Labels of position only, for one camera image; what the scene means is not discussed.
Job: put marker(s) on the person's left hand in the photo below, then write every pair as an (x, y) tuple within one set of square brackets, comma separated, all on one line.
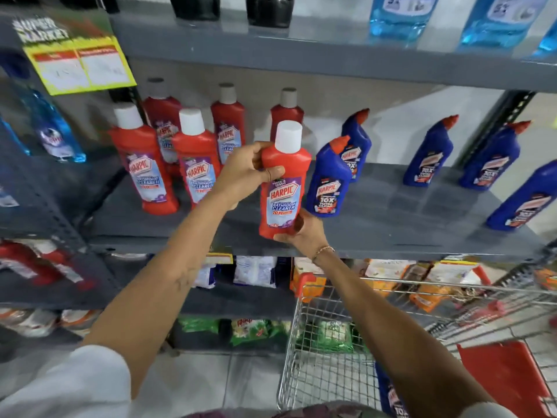
[(237, 176)]

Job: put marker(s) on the person's right hand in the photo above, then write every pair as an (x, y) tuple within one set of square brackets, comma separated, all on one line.
[(311, 237)]

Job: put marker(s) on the person's right thumb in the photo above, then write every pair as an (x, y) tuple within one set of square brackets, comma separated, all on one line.
[(302, 221)]

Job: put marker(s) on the person's left thumb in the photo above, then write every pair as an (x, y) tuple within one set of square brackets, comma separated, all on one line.
[(270, 173)]

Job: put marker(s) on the red bathroom cleaner bottle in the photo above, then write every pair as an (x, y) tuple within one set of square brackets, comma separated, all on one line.
[(228, 121), (198, 169), (146, 174), (287, 112), (285, 200), (163, 117)]

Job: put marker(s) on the person's right forearm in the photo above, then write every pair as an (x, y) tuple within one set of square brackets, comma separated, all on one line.
[(391, 339)]

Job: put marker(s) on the person's left forearm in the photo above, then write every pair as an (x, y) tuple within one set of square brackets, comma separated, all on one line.
[(161, 287)]

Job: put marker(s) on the blue toilet cleaner bottle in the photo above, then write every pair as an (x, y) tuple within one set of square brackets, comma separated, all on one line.
[(328, 182), (428, 154), (491, 158), (524, 200), (391, 396), (357, 143)]

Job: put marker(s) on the grey metal shelving unit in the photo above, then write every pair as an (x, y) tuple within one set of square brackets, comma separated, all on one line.
[(391, 213)]

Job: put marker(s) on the green packet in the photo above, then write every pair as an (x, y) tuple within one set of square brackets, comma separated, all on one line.
[(250, 330), (334, 336), (198, 324)]

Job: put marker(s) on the black bottle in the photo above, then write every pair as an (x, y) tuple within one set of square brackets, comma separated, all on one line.
[(269, 10), (194, 6)]

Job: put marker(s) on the light blue liquid bottle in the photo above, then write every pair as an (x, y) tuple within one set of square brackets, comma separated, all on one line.
[(547, 41), (402, 17), (500, 21)]

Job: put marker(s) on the blue glass cleaner bottle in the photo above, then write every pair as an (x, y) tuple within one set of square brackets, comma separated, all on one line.
[(54, 128)]

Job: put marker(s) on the yellow green price sign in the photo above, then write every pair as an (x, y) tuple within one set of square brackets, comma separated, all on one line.
[(78, 60)]

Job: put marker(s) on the white orange packet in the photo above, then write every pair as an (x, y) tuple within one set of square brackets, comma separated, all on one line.
[(79, 319), (28, 321)]

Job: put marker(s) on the red white packet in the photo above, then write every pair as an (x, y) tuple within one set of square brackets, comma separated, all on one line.
[(35, 262)]

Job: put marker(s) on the red cart seat flap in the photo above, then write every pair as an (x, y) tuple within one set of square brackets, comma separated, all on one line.
[(507, 378)]

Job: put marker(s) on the white right sleeve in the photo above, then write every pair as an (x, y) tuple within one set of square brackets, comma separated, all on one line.
[(487, 411)]

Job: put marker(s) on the white sleeve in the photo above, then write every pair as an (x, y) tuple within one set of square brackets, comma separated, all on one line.
[(74, 387), (487, 411)]

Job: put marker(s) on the white left sleeve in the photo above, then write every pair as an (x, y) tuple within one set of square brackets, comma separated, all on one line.
[(74, 387)]

